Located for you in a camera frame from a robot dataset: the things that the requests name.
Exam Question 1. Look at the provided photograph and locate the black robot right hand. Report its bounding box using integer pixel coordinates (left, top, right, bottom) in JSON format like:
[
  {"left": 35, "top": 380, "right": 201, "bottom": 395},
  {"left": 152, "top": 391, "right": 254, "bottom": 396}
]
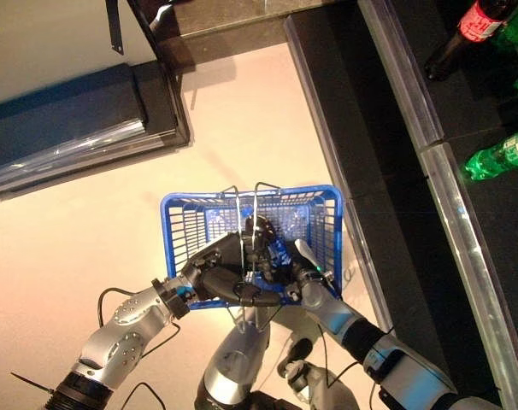
[{"left": 244, "top": 214, "right": 305, "bottom": 286}]

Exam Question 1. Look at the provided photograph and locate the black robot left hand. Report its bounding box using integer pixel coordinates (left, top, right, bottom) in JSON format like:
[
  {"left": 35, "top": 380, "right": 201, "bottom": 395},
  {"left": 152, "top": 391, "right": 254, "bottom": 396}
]
[{"left": 180, "top": 232, "right": 285, "bottom": 308}]

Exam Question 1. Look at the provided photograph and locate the blue plastic shopping basket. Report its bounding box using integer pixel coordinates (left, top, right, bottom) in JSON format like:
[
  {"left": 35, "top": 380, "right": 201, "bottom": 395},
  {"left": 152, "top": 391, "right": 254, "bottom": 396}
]
[{"left": 159, "top": 181, "right": 344, "bottom": 311}]

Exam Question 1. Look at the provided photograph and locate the grey robot left leg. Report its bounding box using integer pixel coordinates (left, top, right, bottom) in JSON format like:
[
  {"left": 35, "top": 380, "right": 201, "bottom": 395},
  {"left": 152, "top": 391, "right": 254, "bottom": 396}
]
[{"left": 193, "top": 305, "right": 273, "bottom": 410}]

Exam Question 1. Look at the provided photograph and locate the black base shelf board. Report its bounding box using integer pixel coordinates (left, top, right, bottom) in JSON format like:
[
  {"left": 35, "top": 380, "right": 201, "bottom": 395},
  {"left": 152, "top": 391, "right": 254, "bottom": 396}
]
[{"left": 283, "top": 0, "right": 499, "bottom": 394}]

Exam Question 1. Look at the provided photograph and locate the dark robot pelvis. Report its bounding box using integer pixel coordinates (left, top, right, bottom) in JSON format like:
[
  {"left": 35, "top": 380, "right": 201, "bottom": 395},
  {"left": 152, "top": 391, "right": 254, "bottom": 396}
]
[{"left": 241, "top": 390, "right": 294, "bottom": 410}]

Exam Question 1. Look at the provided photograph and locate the black side shelf unit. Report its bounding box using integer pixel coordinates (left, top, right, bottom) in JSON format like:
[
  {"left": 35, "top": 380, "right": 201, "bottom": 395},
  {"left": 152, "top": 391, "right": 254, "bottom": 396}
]
[{"left": 0, "top": 59, "right": 194, "bottom": 204}]

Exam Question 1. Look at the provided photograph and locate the black metal shelf board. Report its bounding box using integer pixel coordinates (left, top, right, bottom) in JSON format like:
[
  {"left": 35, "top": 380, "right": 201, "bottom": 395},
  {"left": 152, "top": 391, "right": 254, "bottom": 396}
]
[{"left": 356, "top": 0, "right": 518, "bottom": 410}]

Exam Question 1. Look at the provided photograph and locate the Coca-Cola bottle red cap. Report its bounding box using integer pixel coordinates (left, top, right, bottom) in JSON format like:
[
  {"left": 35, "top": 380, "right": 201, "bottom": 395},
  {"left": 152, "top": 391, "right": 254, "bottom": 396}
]
[{"left": 424, "top": 0, "right": 516, "bottom": 82}]

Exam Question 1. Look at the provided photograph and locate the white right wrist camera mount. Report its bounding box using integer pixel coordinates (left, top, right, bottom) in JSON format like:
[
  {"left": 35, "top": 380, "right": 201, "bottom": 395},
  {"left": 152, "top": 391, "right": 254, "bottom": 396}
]
[{"left": 293, "top": 238, "right": 318, "bottom": 268}]

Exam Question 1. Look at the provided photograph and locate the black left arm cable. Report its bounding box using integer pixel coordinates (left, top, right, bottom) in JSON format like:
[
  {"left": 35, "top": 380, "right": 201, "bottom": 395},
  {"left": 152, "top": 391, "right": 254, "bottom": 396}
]
[{"left": 97, "top": 287, "right": 181, "bottom": 410}]

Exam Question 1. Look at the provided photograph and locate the black metal post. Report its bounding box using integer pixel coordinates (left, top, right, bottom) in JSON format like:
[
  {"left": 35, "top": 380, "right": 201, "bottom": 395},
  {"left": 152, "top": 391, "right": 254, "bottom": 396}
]
[{"left": 126, "top": 0, "right": 174, "bottom": 69}]

